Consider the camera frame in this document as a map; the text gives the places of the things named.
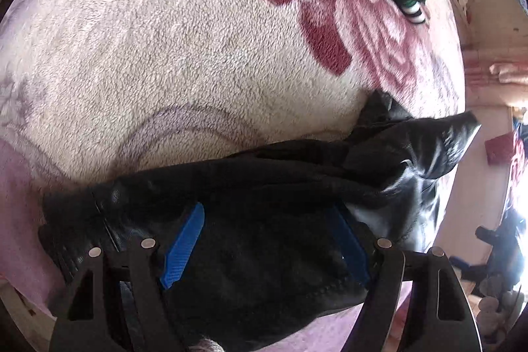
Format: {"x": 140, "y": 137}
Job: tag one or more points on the black leather jacket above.
{"x": 268, "y": 191}

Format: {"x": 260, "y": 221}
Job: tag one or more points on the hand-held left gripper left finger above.
{"x": 185, "y": 240}

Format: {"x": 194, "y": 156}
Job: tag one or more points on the pile of mixed clothes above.
{"x": 501, "y": 148}

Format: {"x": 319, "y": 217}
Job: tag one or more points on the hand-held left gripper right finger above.
{"x": 350, "y": 249}

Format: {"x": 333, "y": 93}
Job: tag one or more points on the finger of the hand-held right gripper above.
{"x": 464, "y": 263}
{"x": 484, "y": 234}

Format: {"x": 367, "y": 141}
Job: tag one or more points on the floral purple fleece blanket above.
{"x": 165, "y": 47}

